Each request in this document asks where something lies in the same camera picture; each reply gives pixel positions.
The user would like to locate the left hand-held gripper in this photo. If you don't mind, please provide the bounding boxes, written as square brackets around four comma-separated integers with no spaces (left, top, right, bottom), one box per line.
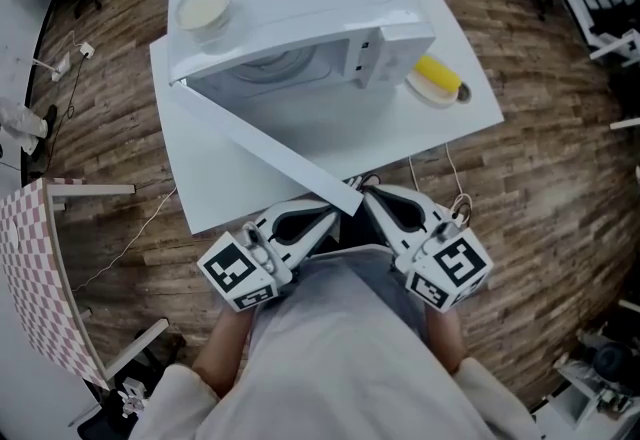
[197,198,338,314]

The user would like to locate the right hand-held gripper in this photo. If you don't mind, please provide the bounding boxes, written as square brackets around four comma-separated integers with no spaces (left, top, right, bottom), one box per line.
[363,183,494,314]

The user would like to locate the white microwave door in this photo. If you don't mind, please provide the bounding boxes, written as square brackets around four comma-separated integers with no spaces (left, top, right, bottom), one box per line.
[167,76,367,219]

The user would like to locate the person's right forearm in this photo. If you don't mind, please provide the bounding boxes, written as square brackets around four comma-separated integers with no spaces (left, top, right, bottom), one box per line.
[424,305,469,377]

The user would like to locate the person's left forearm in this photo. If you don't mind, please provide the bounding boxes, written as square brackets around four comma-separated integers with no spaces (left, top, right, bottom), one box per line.
[192,305,254,400]

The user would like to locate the glass microwave turntable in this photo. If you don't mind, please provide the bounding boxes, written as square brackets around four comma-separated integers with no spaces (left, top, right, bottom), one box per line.
[229,45,322,85]

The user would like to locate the person's black trousers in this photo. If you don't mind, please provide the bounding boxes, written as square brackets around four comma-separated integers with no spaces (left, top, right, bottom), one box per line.
[338,207,389,252]

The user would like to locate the white table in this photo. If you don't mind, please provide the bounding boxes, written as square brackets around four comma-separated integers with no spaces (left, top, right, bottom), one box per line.
[148,0,506,236]

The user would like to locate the person's white shirt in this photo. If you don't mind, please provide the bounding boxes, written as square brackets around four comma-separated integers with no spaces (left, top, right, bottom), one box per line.
[129,242,544,440]

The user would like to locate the yellow corn cob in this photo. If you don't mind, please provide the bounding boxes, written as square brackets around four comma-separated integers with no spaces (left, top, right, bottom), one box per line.
[415,55,462,95]

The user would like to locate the white bowl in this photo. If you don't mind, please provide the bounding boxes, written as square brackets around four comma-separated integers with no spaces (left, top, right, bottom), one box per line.
[173,0,237,47]

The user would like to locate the white gripper device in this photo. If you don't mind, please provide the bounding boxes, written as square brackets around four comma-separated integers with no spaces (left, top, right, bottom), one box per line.
[119,376,149,420]

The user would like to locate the black round object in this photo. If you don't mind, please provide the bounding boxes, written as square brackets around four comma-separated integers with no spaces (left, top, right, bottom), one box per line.
[592,341,637,382]

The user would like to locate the pink checkered table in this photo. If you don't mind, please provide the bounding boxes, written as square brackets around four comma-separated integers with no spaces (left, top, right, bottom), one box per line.
[0,177,172,392]

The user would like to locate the white floor stand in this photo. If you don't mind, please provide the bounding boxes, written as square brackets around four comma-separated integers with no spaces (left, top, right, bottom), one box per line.
[32,51,72,84]

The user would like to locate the white cable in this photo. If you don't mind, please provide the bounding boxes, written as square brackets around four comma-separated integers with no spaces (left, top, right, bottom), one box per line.
[444,142,474,225]
[408,155,427,197]
[72,185,179,295]

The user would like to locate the black cable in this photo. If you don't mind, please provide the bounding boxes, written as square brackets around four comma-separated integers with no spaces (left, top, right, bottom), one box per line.
[44,55,87,150]

